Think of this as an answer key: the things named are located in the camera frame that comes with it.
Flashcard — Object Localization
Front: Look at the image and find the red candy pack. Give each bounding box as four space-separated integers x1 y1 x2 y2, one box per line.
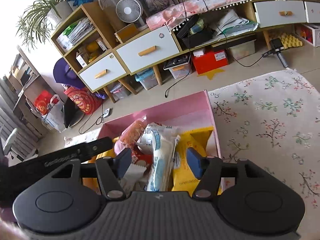
131 151 153 168

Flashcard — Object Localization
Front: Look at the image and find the large yellow snack bag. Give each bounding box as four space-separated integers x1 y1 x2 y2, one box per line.
171 126 217 195

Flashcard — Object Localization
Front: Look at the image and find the white black snack pack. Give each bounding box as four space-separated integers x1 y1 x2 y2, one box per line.
119 164 146 195

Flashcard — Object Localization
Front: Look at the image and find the pink snack pack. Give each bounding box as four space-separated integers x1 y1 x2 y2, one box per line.
114 119 146 155

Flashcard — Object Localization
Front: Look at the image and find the yellow ribbed snack bag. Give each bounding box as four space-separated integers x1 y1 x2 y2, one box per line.
80 137 123 199

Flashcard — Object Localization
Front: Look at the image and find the blue white long pack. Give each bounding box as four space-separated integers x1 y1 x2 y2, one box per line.
145 128 180 192

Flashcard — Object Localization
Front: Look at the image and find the white grey snack bag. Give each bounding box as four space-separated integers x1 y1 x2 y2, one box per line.
137 122 177 154

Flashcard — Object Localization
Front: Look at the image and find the white floor charger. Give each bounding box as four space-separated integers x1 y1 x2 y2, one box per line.
103 108 112 119

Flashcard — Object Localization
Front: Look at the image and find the pink cardboard box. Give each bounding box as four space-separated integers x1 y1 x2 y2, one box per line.
98 91 221 194

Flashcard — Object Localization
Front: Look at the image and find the red gift bag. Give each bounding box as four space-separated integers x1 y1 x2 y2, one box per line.
64 86 103 115

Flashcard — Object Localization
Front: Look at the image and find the white shopping bag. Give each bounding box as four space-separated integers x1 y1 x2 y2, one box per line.
34 90 66 133

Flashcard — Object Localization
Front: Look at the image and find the floral tablecloth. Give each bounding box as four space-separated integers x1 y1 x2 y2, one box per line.
63 68 320 240

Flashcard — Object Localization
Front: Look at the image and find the blue lid plastic bin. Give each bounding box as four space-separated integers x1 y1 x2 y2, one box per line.
135 68 158 90

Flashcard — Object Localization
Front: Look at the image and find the purple plush toy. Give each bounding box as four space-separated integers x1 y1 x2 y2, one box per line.
53 58 106 102

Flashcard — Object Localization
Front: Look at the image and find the red storage box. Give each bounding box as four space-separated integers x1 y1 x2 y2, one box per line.
192 50 229 75

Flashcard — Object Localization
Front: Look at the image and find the clear plastic bin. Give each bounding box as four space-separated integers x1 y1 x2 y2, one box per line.
228 40 255 60

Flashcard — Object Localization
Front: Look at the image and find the cardboard box on cabinet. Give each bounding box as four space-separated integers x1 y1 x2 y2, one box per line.
114 23 139 43

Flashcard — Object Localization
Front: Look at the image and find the wooden shelf cabinet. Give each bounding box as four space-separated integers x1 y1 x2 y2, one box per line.
51 2 182 100

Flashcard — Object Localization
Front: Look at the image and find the black basket on console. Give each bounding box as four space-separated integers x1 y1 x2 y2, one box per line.
173 15 213 49

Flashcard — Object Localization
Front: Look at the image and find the long wooden tv console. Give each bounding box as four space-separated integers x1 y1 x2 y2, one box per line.
146 0 320 51

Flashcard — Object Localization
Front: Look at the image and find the pink cloth cover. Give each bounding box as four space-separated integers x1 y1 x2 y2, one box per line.
146 0 253 30

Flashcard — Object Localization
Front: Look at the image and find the potted green plant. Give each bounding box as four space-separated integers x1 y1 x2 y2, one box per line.
17 0 65 49

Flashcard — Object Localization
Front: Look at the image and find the white desk fan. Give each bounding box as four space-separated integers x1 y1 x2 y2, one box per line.
116 0 145 31

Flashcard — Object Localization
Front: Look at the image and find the yellow egg tray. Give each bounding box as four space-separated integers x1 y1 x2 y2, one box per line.
271 32 303 49

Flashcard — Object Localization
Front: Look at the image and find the black handheld camera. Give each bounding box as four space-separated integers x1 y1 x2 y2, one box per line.
263 38 289 68

